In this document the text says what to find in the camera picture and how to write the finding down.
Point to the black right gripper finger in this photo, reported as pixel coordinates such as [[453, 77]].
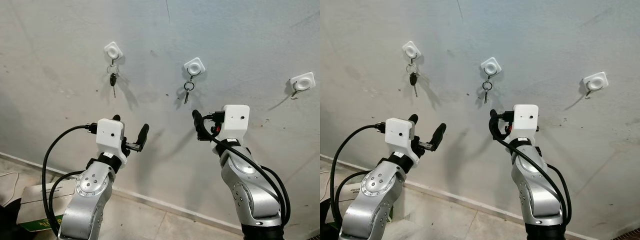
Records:
[[198, 120], [494, 120]]

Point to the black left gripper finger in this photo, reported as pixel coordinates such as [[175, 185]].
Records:
[[440, 132], [413, 118], [144, 132], [116, 118]]

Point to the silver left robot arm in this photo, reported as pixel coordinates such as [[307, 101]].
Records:
[[372, 200], [90, 200]]

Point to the black bag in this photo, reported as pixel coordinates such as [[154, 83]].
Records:
[[6, 220]]

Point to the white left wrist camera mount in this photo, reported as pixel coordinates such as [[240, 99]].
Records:
[[400, 132], [110, 135]]

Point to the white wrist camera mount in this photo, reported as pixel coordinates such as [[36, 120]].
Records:
[[110, 135], [400, 132], [235, 120], [525, 120]]

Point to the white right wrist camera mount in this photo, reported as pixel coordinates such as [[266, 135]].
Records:
[[235, 120], [525, 120]]

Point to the white square wall hook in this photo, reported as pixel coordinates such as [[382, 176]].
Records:
[[113, 51], [411, 50], [595, 81], [491, 66], [302, 82], [194, 66]]

